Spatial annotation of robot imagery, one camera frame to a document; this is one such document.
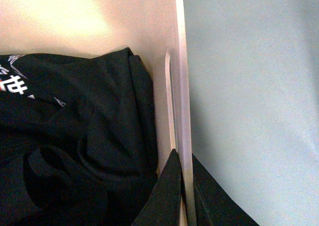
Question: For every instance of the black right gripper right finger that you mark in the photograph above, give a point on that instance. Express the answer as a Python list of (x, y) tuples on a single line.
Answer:
[(213, 205)]

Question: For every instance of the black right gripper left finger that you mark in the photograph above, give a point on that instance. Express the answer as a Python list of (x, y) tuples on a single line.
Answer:
[(163, 206)]

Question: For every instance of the beige plastic laundry hamper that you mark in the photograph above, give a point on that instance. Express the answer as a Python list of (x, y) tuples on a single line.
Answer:
[(152, 29)]

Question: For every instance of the black printed garment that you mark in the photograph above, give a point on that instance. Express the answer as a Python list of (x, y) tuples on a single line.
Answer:
[(78, 143)]

